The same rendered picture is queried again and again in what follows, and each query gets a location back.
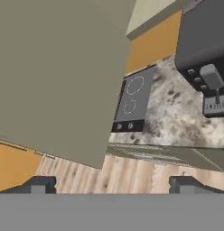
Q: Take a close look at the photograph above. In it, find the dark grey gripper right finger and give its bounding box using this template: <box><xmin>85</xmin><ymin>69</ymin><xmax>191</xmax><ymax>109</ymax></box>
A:
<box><xmin>168</xmin><ymin>175</ymin><xmax>224</xmax><ymax>195</ymax></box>

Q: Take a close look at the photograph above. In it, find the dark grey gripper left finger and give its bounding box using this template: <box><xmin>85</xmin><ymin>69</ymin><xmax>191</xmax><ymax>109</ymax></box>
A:
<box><xmin>0</xmin><ymin>175</ymin><xmax>58</xmax><ymax>195</ymax></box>

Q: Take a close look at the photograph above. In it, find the olive green cabinet door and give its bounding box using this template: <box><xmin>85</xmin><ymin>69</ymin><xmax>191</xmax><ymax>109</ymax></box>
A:
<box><xmin>0</xmin><ymin>0</ymin><xmax>137</xmax><ymax>171</ymax></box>

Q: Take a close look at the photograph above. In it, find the black hob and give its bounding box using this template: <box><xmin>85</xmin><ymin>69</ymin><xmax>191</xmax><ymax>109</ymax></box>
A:
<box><xmin>110</xmin><ymin>66</ymin><xmax>158</xmax><ymax>134</ymax></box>

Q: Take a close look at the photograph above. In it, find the dark grey coffee machine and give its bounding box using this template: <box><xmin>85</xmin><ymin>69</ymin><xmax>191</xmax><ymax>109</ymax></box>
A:
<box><xmin>174</xmin><ymin>0</ymin><xmax>224</xmax><ymax>119</ymax></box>

